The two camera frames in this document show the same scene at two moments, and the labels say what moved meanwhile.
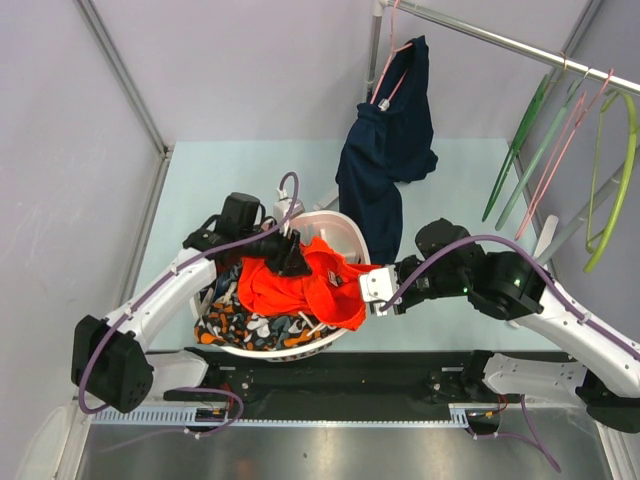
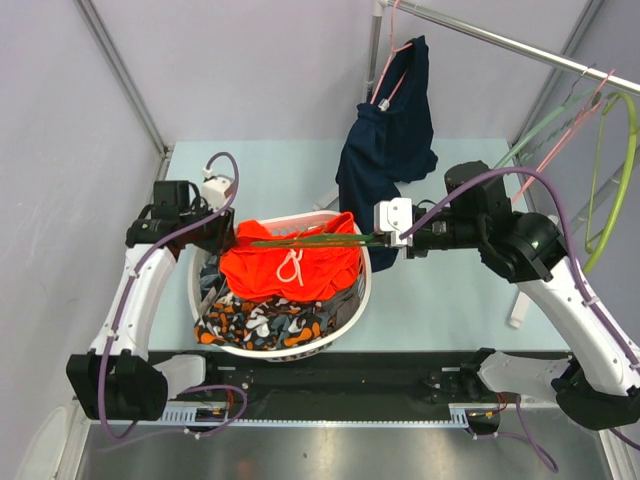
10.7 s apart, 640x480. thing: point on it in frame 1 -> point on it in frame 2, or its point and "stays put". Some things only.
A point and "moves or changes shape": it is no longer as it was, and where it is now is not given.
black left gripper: [287, 258] -> [223, 237]
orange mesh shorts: [331, 293] moves or changes shape
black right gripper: [402, 266] -> [416, 250]
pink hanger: [578, 121] -> [588, 110]
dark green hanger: [513, 154] -> [341, 240]
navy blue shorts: [391, 145] stays put
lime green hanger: [602, 243] stays put
